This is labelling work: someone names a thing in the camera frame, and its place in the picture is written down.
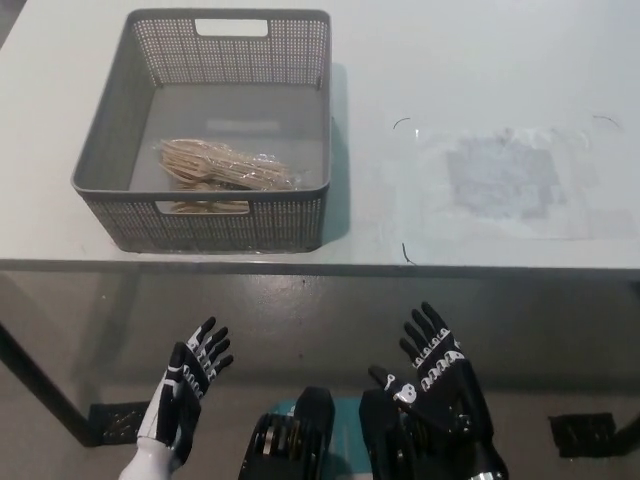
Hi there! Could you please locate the white and black left hand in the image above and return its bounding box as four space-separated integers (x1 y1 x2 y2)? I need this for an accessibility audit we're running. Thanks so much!
137 315 236 464

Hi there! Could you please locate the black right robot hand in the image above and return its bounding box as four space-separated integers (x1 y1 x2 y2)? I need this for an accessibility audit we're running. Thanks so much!
367 300 497 452

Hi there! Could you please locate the clear bag of wooden cutlery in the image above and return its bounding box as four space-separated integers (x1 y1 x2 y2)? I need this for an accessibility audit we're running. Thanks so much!
157 137 304 215

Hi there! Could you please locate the black table leg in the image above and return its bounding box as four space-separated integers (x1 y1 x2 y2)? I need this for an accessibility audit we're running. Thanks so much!
0 322 104 448

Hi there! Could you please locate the grey perforated plastic basket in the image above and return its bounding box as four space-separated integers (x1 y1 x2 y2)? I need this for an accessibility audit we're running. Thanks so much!
70 8 333 254

